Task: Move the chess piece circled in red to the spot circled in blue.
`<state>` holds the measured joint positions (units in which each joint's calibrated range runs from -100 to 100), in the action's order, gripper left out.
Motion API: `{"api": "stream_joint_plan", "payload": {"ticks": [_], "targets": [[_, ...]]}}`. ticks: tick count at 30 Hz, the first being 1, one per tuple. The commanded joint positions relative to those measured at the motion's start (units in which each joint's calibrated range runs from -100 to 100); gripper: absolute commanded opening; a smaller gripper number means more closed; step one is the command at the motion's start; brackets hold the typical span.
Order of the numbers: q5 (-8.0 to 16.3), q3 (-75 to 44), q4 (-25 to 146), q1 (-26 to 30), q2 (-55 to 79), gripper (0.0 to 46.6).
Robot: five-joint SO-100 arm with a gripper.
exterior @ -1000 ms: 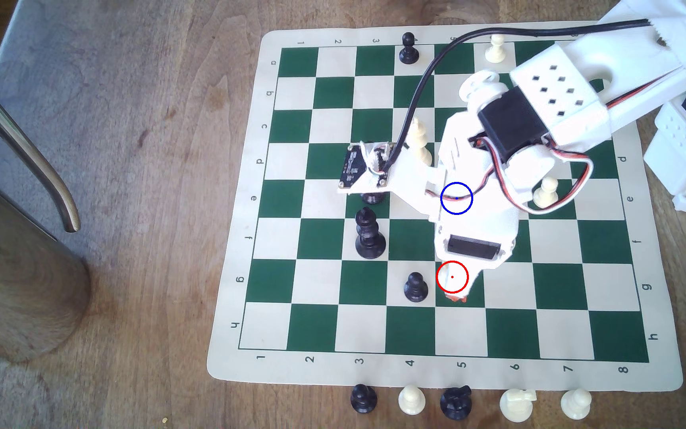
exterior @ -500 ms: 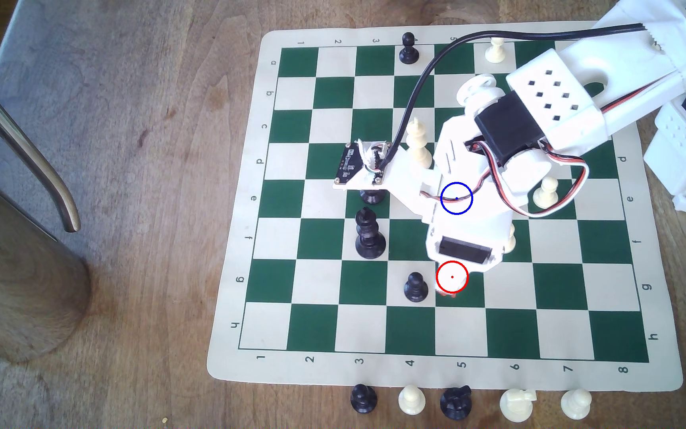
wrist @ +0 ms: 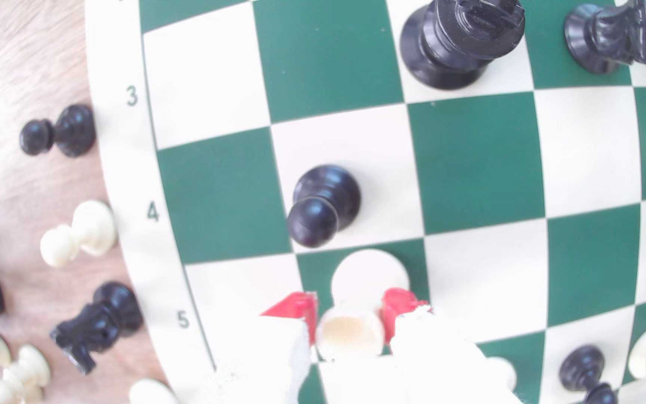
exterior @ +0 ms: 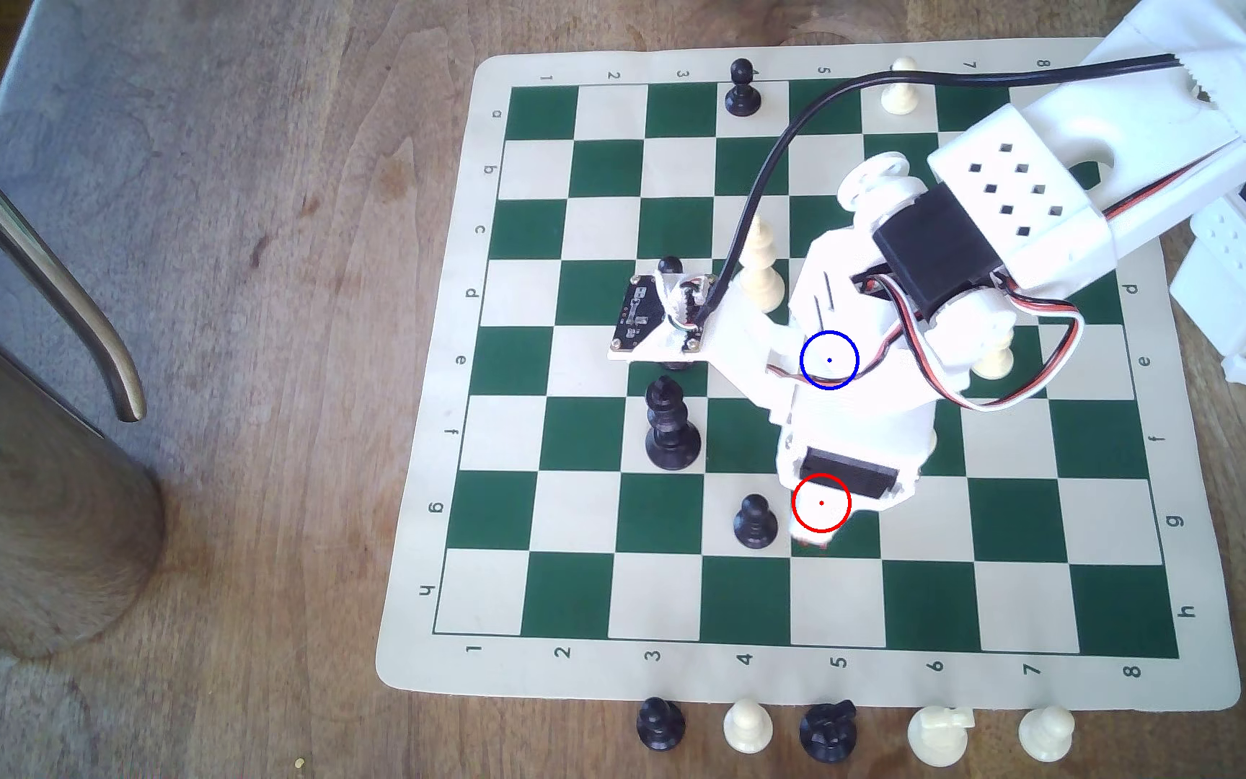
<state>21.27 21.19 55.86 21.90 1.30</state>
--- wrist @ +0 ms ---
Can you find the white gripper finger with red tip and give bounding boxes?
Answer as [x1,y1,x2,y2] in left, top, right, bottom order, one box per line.
[382,288,526,404]
[202,291,319,404]

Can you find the white rook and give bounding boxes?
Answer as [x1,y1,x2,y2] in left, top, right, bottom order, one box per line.
[314,248,411,362]

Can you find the green and white chess mat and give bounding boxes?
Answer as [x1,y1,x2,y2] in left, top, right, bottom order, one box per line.
[83,0,646,404]

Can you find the white pawn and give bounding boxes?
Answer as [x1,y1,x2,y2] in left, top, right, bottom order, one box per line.
[40,200,118,268]
[486,356,518,392]

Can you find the black pawn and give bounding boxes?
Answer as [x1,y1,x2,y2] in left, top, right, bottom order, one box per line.
[19,104,97,158]
[287,164,362,249]
[559,345,620,404]

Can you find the black knight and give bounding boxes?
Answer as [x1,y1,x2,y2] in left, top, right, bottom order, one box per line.
[564,0,646,75]
[49,281,145,376]

